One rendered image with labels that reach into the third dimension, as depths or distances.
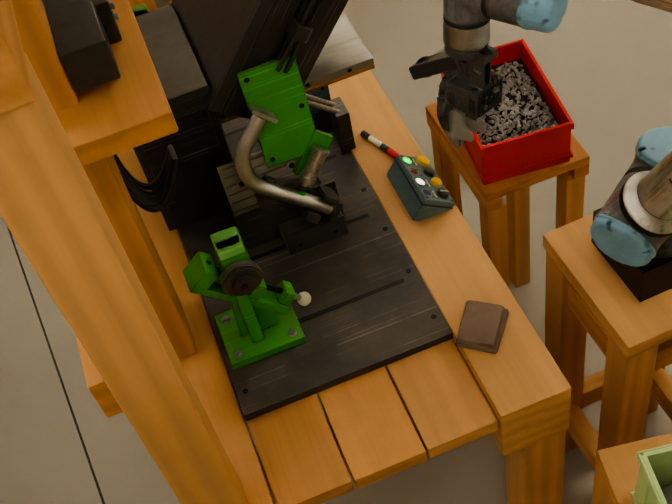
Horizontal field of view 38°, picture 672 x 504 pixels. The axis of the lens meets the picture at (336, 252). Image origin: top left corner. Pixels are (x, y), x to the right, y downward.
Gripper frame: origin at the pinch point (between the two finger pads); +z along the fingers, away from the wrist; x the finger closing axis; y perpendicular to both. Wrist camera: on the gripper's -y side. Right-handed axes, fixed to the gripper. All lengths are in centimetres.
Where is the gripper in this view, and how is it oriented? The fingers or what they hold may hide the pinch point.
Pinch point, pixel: (455, 138)
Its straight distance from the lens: 176.9
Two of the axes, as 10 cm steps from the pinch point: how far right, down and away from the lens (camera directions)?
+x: 7.0, -5.1, 5.0
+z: 0.7, 7.5, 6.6
